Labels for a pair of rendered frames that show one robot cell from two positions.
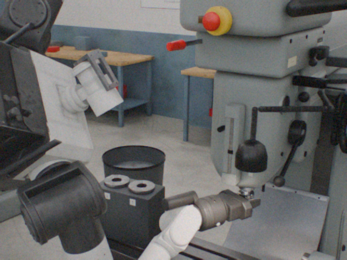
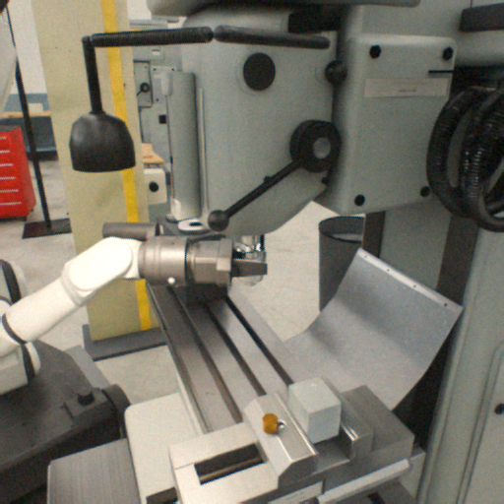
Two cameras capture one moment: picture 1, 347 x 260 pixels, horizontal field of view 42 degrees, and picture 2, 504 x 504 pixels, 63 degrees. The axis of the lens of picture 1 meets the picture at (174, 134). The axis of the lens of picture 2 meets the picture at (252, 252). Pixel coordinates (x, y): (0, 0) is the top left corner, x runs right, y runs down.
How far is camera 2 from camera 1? 0.91 m
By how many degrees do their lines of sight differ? 33
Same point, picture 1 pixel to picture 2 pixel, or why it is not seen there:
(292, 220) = (396, 329)
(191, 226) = (105, 267)
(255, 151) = (77, 128)
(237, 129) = (170, 116)
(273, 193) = (385, 281)
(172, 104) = not seen: hidden behind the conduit
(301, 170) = (427, 250)
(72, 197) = not seen: outside the picture
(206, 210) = (149, 253)
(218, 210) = (169, 258)
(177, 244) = (74, 285)
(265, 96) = (209, 49)
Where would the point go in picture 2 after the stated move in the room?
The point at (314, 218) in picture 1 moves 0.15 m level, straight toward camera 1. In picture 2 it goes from (427, 337) to (378, 365)
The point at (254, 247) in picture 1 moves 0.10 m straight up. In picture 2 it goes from (331, 351) to (335, 315)
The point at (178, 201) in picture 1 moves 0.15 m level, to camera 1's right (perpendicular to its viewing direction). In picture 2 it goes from (120, 230) to (182, 249)
